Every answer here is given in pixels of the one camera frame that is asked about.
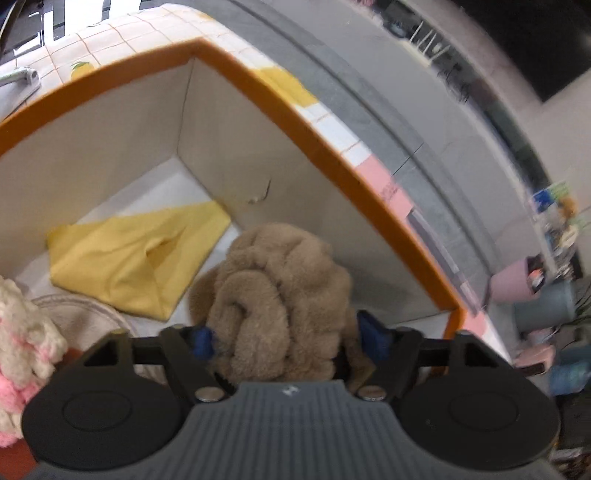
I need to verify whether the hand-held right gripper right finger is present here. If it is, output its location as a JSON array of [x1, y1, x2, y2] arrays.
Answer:
[[344, 310, 509, 401]]

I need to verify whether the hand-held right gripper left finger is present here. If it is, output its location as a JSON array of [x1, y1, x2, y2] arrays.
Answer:
[[85, 324, 232, 403]]

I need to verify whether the brown fluffy towel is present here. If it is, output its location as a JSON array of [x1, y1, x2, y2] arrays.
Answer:
[[189, 222, 378, 394]]

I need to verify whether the yellow cloth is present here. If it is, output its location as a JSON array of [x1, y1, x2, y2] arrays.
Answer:
[[46, 199, 232, 323]]

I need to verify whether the white box with orange rim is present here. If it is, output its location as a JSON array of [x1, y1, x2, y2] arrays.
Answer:
[[0, 38, 468, 344]]

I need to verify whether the pink white knitted toy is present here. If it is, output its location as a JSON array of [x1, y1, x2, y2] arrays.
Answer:
[[0, 276, 69, 449]]

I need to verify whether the pink foam mat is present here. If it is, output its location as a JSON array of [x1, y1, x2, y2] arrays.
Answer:
[[355, 154, 419, 227]]

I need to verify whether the pink waste bin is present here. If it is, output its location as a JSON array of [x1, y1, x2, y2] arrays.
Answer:
[[488, 255, 548, 303]]

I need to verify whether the pink stool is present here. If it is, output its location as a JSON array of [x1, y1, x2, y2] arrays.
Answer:
[[513, 344, 560, 377]]

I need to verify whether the grey waste bin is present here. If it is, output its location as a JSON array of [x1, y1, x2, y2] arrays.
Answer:
[[512, 279, 579, 334]]

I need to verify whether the tall leafy plant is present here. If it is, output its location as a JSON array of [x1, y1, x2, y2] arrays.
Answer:
[[570, 281, 591, 342]]

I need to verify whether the colourful flower bouquet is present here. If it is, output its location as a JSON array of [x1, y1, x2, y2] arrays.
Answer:
[[530, 180, 580, 241]]

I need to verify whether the grey television cabinet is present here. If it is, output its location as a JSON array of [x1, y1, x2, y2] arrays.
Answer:
[[217, 0, 561, 305]]

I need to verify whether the grey metal handle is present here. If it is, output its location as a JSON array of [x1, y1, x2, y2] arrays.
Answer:
[[0, 66, 43, 89]]

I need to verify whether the wall television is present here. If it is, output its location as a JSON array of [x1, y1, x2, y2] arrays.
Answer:
[[455, 0, 591, 104]]

